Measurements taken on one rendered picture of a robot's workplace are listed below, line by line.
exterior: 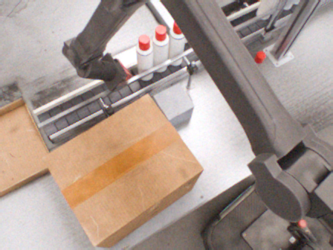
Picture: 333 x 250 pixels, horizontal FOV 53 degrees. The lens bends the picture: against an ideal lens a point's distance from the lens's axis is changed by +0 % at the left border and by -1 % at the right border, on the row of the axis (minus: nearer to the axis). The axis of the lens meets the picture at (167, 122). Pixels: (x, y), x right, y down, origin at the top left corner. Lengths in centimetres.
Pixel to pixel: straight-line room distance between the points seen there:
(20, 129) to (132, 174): 53
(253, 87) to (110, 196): 45
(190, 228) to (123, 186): 115
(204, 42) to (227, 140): 71
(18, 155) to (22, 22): 52
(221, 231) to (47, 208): 87
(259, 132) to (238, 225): 126
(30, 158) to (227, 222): 97
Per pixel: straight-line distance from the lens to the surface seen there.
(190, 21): 46
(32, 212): 113
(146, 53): 101
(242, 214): 171
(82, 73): 94
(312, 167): 48
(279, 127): 46
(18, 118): 122
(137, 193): 78
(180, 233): 189
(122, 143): 81
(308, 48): 141
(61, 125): 112
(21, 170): 116
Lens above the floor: 189
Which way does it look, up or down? 68 degrees down
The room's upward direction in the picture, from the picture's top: 6 degrees clockwise
